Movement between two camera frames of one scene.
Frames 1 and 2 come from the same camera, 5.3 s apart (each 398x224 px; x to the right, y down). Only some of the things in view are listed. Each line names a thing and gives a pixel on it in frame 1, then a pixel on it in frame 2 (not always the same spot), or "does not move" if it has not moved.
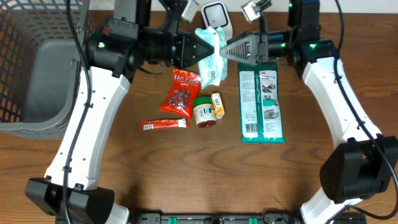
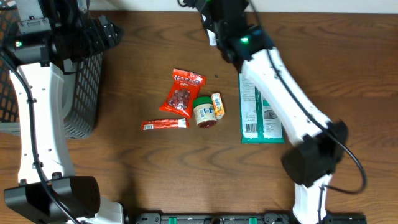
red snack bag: (185, 85) does not move
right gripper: (255, 46) to (209, 22)
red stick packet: (163, 124) does not move
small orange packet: (218, 106) does not move
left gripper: (183, 56) to (98, 43)
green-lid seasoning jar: (204, 111) does not move
